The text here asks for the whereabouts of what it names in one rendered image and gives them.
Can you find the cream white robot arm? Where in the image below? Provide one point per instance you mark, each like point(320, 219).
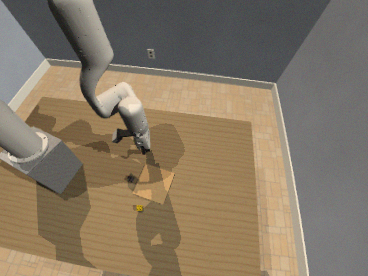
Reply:
point(80, 23)

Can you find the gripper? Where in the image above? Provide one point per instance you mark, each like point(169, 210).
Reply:
point(143, 143)

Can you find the tan mat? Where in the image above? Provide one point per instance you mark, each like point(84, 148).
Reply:
point(154, 184)

